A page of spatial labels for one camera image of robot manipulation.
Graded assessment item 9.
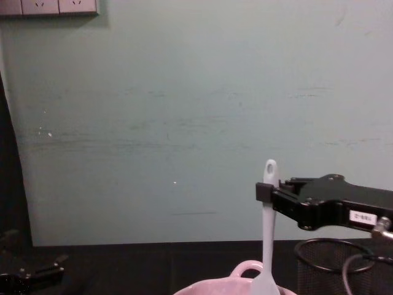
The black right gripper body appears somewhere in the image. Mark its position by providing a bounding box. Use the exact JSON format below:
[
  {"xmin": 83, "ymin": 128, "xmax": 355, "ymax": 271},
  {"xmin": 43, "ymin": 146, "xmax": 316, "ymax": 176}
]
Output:
[{"xmin": 295, "ymin": 173, "xmax": 393, "ymax": 233}]

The pale grey silicone spatula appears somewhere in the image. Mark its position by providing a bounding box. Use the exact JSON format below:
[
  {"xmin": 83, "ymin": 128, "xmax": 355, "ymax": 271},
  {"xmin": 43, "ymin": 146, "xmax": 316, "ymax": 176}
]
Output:
[{"xmin": 249, "ymin": 158, "xmax": 281, "ymax": 295}]

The black hanging cloth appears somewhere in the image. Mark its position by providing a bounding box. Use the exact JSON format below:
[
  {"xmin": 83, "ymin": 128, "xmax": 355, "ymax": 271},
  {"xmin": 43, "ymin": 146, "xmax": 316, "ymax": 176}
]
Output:
[{"xmin": 0, "ymin": 69, "xmax": 34, "ymax": 247}]

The black table cloth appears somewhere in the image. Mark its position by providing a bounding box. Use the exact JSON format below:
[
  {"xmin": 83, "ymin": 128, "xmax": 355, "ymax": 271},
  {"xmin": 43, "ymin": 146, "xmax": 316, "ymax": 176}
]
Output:
[{"xmin": 0, "ymin": 237, "xmax": 393, "ymax": 295}]

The grey cable with silver plug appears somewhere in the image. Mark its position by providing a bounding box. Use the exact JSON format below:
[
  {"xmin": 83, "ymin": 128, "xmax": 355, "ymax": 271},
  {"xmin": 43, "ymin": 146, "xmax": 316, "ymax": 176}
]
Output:
[{"xmin": 341, "ymin": 216, "xmax": 393, "ymax": 295}]

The black wire mesh cup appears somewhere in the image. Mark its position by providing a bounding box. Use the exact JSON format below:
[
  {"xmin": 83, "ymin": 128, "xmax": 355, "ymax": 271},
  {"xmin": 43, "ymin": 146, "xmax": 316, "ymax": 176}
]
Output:
[{"xmin": 294, "ymin": 237, "xmax": 393, "ymax": 295}]

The pink pot with handle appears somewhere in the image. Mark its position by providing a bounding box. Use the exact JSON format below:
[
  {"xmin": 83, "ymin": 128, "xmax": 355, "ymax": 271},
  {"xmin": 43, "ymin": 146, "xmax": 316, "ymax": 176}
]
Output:
[{"xmin": 173, "ymin": 259, "xmax": 299, "ymax": 295}]

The white wall socket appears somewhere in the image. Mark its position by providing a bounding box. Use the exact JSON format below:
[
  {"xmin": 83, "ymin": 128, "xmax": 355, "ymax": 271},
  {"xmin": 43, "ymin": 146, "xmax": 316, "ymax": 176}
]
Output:
[
  {"xmin": 21, "ymin": 0, "xmax": 60, "ymax": 16},
  {"xmin": 58, "ymin": 0, "xmax": 100, "ymax": 16}
]

